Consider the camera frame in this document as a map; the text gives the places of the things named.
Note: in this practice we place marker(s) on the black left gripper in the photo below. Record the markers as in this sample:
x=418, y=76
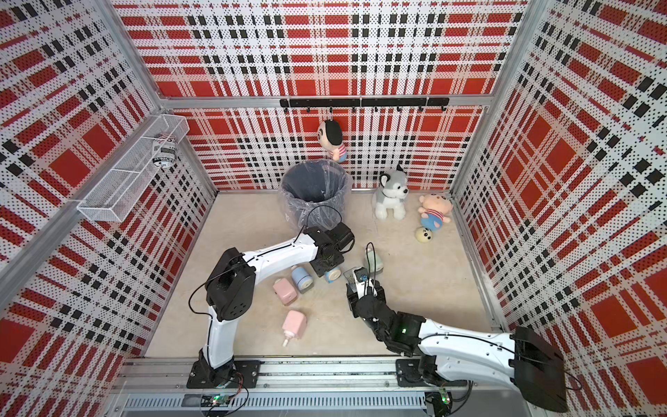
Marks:
x=320, y=269

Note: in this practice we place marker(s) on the black hook rail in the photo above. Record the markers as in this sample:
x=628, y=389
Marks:
x=364, y=102

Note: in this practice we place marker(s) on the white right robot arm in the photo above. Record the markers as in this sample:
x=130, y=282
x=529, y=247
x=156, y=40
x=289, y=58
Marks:
x=522, y=360

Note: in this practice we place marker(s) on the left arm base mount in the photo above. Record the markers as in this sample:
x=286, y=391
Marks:
x=233, y=374

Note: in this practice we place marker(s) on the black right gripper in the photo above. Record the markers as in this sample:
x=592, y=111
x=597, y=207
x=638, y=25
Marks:
x=353, y=300

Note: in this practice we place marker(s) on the light blue pencil sharpener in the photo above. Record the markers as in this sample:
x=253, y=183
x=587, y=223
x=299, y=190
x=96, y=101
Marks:
x=301, y=279

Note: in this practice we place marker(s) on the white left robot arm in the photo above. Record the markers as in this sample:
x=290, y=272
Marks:
x=231, y=285

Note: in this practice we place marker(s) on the white wire mesh shelf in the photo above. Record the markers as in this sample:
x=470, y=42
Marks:
x=115, y=195

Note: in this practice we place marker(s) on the grey white husky plush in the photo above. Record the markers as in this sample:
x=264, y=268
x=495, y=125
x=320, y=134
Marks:
x=391, y=195

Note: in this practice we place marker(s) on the aluminium front rail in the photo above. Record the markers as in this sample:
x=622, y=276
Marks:
x=292, y=385

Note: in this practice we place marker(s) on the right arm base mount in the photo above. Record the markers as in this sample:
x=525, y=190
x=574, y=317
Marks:
x=422, y=372

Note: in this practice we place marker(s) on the hanging boy doll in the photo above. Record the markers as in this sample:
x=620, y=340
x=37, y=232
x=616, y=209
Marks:
x=330, y=137

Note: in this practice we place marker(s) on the dark grey trash bin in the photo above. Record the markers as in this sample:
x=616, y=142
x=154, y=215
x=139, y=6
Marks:
x=315, y=193

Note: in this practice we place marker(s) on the pink pencil sharpener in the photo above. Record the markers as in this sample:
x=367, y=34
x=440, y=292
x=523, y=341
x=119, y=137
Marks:
x=285, y=291
x=294, y=326

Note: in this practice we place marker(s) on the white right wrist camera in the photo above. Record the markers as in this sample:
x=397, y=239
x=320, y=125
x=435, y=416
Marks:
x=369, y=289

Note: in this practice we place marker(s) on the clear plastic bin liner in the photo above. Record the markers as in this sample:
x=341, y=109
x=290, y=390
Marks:
x=312, y=200

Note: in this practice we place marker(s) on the cream round face ball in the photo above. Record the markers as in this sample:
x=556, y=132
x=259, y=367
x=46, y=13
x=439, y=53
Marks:
x=423, y=235

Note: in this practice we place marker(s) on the small striped can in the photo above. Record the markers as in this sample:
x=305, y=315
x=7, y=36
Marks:
x=164, y=151

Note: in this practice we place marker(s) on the pink pig plush blue shirt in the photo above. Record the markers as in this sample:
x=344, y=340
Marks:
x=434, y=211

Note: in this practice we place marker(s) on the green pencil sharpener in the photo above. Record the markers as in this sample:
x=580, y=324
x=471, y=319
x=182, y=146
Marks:
x=373, y=262

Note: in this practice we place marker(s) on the bright blue pencil sharpener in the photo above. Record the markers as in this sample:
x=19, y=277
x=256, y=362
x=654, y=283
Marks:
x=332, y=275

